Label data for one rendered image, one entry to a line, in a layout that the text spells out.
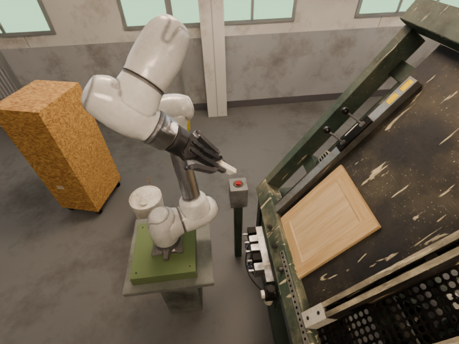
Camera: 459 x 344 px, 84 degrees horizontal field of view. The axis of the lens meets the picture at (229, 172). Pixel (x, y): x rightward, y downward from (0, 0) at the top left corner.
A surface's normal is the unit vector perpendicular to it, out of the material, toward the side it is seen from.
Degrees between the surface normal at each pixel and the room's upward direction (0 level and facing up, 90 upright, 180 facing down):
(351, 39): 90
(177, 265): 1
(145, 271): 1
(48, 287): 0
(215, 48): 90
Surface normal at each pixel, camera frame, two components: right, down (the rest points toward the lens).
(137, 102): 0.57, 0.20
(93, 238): -0.02, -0.73
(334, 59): 0.11, 0.69
